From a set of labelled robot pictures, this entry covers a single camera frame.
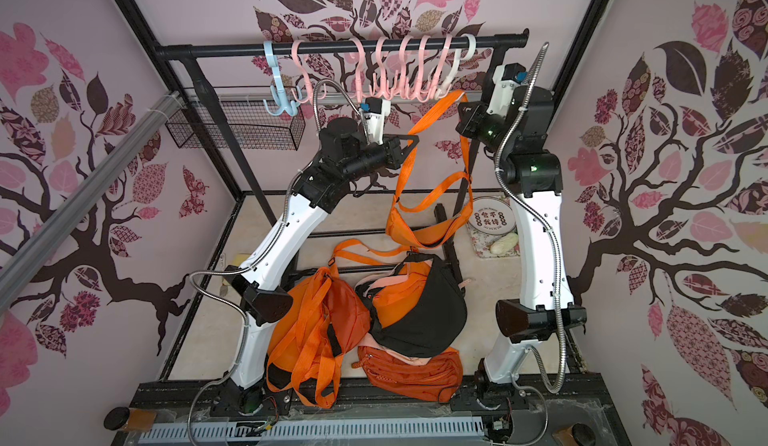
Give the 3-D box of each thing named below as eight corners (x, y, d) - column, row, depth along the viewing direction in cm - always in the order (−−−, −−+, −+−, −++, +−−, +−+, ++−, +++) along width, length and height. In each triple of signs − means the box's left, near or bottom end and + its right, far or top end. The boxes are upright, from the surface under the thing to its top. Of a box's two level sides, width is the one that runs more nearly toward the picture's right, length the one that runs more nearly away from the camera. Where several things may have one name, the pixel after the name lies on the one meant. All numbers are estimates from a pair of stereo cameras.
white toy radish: (495, 260, 102) (499, 253, 99) (487, 252, 104) (490, 245, 101) (518, 245, 106) (522, 237, 103) (509, 237, 109) (513, 229, 105)
